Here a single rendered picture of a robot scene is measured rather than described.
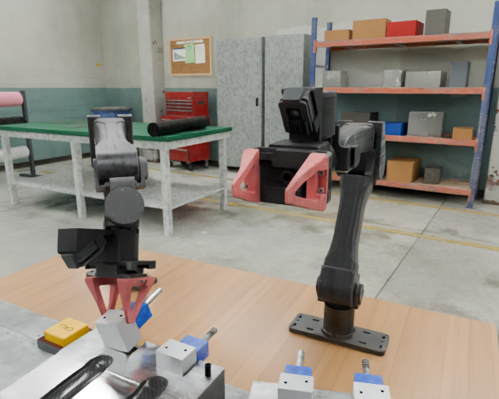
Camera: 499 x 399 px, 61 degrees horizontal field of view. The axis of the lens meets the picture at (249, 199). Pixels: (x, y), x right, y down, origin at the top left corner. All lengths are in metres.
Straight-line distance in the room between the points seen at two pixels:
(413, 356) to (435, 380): 0.07
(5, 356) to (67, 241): 0.38
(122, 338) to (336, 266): 0.41
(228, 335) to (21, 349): 0.41
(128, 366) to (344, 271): 0.42
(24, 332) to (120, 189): 0.50
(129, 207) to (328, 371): 0.47
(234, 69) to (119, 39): 2.82
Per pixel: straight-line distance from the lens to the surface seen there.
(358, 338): 0.94
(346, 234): 0.87
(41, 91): 8.21
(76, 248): 0.66
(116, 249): 0.70
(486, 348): 1.02
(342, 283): 0.85
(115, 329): 0.73
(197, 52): 7.40
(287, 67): 6.15
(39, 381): 0.75
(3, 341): 1.04
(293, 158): 0.51
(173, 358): 0.68
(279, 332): 0.95
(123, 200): 0.65
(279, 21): 6.62
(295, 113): 0.53
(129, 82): 8.52
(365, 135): 0.84
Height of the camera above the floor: 1.30
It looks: 15 degrees down
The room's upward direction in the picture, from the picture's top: straight up
